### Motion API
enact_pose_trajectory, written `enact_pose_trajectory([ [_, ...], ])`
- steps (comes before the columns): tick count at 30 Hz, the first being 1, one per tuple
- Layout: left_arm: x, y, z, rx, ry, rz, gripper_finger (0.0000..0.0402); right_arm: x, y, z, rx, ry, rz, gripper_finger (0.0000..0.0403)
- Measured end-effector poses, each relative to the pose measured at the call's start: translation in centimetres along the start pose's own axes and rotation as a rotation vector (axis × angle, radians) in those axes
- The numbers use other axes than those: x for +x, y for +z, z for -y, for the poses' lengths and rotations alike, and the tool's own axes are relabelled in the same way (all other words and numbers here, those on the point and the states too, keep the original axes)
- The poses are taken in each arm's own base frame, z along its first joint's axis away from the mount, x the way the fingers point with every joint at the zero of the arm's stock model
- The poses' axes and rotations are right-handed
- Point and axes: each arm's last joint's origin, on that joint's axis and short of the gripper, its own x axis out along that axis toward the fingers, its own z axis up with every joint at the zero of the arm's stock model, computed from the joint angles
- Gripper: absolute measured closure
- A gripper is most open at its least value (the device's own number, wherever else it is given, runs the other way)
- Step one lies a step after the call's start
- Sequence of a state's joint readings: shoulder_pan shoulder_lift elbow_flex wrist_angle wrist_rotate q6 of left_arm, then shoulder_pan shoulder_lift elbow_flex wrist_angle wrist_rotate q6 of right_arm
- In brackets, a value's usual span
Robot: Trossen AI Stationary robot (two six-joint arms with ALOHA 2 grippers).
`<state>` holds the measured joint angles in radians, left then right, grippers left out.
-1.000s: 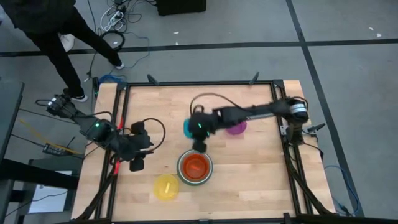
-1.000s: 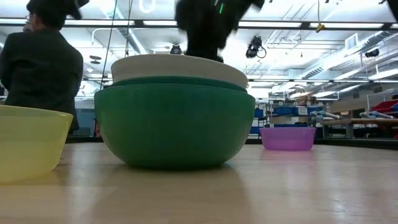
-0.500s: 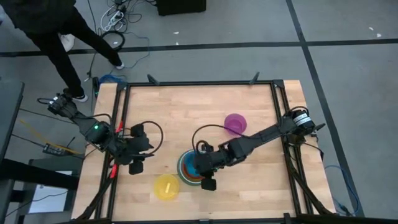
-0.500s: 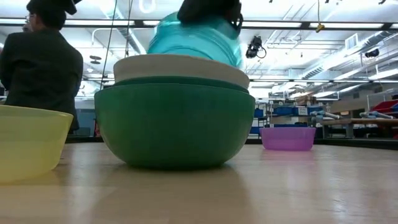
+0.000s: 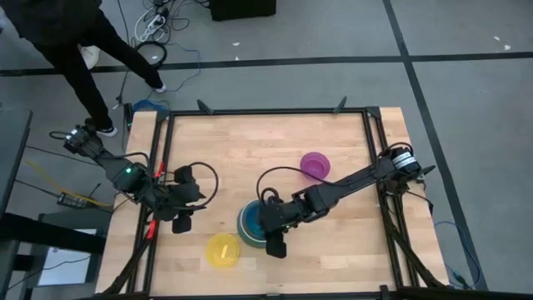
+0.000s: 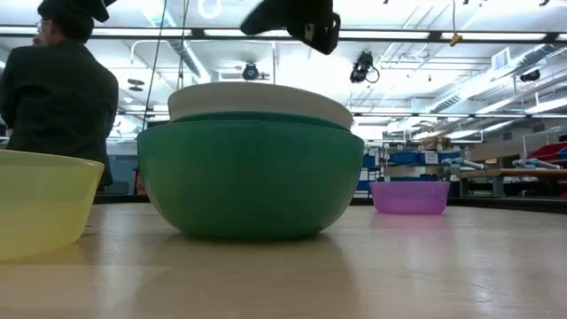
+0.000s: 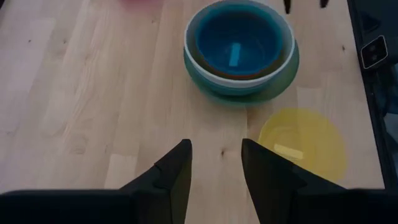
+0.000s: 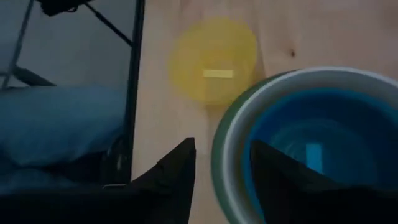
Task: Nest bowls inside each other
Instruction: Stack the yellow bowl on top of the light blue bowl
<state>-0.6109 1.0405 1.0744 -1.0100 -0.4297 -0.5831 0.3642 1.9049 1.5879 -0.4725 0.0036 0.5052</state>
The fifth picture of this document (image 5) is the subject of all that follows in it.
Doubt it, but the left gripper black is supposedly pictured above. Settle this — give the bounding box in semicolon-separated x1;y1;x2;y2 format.
165;165;207;235

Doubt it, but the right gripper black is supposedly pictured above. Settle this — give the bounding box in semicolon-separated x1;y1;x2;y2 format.
258;198;295;259

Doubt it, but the yellow plastic bowl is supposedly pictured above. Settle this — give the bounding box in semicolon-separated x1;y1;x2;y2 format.
205;232;242;269

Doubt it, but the purple plastic bowl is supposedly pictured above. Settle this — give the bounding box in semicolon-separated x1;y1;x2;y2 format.
299;151;331;183

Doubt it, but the large green plastic bowl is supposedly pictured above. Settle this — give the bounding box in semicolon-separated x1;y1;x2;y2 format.
236;198;268;250

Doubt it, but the small black electronic box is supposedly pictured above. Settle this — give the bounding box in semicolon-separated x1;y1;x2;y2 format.
56;191;91;209

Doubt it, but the white panel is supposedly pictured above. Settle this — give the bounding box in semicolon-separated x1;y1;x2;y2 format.
48;245;91;287

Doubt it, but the black side table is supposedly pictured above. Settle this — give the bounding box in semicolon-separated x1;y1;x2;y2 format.
0;211;107;300

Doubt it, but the white power strip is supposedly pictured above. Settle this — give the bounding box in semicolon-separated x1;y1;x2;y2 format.
133;4;170;43

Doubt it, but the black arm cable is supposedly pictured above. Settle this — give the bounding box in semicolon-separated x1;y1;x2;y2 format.
189;161;221;208
255;166;339;206

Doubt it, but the black cable bundle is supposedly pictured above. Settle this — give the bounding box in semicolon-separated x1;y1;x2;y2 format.
381;187;449;289
97;207;163;298

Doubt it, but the coiled blue cable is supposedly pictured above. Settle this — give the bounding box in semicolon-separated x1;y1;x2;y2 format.
132;98;170;113

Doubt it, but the yellow cable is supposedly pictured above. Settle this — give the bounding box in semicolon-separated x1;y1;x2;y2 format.
24;160;103;208

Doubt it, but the thin black cable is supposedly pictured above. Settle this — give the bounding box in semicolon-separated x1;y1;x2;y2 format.
112;0;137;110

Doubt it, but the coiled black cable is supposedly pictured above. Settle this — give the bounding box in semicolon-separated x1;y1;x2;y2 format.
136;40;168;70

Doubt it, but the thin blue cable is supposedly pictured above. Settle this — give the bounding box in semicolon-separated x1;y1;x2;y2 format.
432;219;482;291

